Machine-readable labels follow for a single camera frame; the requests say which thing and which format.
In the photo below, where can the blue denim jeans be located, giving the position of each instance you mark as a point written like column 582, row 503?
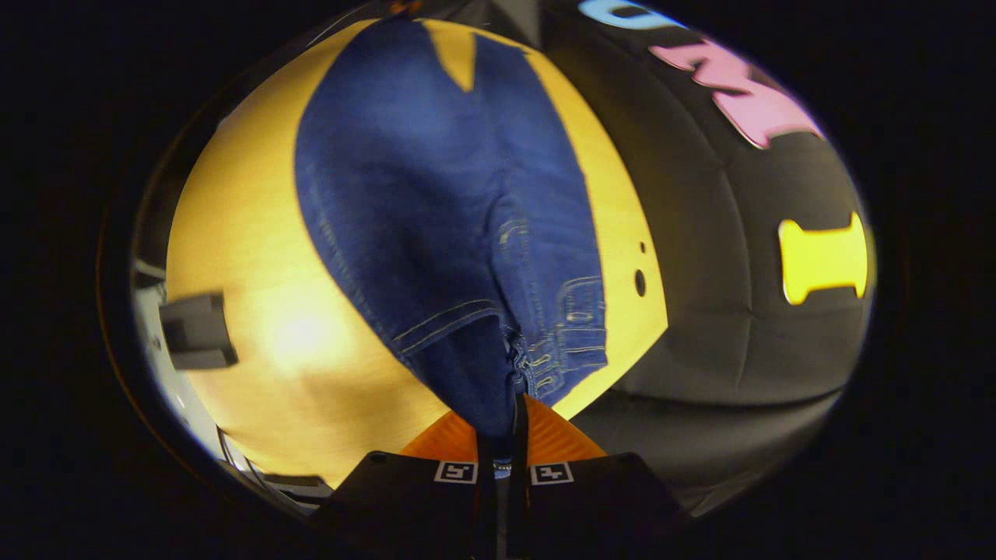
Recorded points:
column 436, row 194

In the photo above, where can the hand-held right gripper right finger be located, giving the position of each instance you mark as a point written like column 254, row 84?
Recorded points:
column 591, row 498

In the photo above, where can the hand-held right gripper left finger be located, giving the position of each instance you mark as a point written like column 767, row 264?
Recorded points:
column 405, row 498

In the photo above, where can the dark grey block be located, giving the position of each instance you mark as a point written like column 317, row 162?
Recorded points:
column 198, row 330

